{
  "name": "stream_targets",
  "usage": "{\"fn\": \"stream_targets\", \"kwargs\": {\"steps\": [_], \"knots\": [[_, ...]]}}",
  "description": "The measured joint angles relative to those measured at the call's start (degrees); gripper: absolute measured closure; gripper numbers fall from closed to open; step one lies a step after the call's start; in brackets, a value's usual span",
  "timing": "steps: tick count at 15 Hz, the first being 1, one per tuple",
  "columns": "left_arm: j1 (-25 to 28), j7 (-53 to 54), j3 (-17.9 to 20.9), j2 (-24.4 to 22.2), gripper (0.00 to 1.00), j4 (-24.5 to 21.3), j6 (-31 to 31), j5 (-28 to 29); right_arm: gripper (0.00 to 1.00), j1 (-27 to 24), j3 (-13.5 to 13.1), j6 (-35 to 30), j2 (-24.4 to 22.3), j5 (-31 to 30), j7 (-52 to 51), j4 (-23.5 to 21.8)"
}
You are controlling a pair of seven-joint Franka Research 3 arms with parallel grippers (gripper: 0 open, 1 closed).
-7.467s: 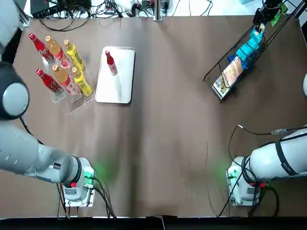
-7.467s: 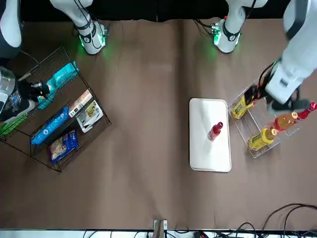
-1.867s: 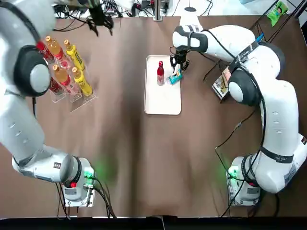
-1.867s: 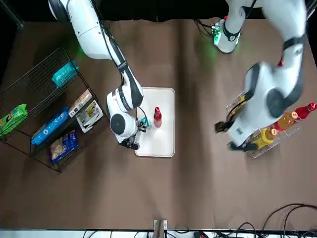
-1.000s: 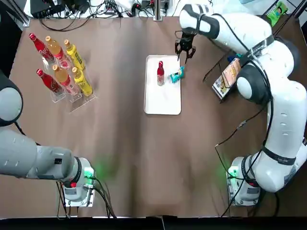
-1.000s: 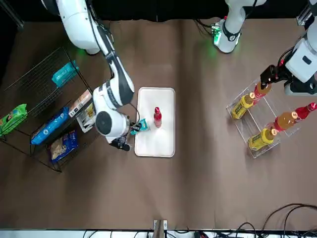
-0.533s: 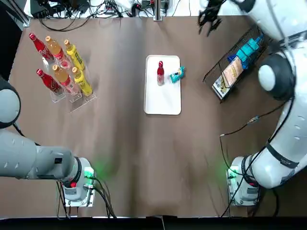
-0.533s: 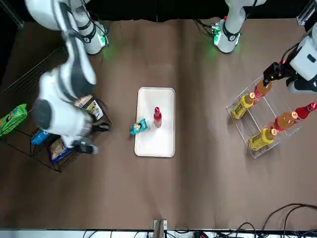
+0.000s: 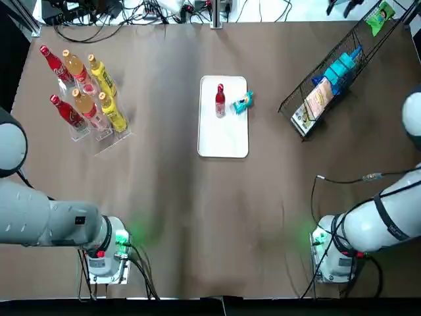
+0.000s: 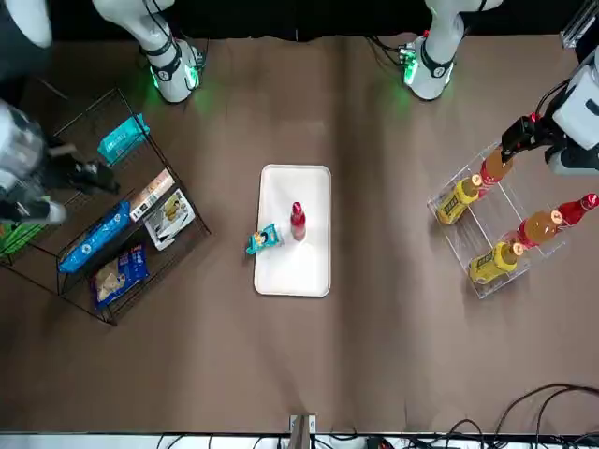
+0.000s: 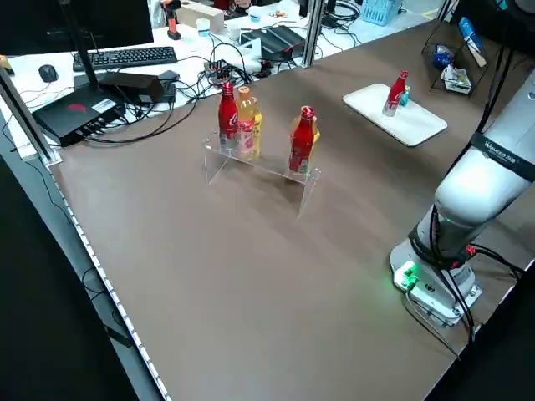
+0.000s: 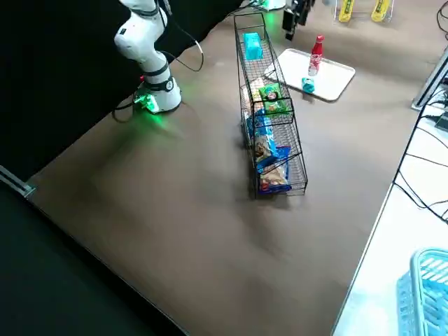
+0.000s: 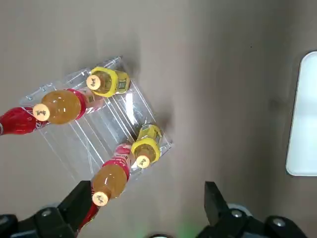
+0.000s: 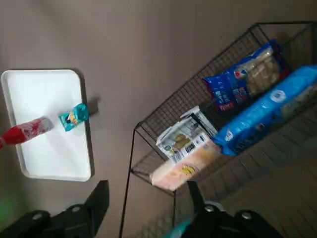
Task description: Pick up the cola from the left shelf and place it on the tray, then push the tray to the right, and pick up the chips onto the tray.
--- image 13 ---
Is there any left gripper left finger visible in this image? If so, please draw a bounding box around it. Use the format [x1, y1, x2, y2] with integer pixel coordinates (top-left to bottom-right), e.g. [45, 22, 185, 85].
[0, 180, 93, 238]

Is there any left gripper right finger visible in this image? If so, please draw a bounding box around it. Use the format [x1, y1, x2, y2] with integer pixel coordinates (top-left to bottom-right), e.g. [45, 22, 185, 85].
[198, 181, 308, 238]

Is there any white rectangular tray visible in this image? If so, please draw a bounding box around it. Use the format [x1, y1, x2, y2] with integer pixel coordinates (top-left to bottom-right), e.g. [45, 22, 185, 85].
[285, 51, 317, 177]

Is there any clear acrylic shelf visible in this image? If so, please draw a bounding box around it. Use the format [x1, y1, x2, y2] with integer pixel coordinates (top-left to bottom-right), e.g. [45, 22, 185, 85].
[19, 56, 174, 190]

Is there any orange tea bottle pink label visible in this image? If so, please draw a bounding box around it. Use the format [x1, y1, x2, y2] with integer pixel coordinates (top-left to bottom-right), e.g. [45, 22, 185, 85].
[32, 88, 105, 124]
[91, 143, 132, 207]

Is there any yellow label tea bottle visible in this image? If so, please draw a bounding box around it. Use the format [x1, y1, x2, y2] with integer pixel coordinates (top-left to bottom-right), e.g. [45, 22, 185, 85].
[130, 123, 164, 169]
[86, 66, 131, 98]

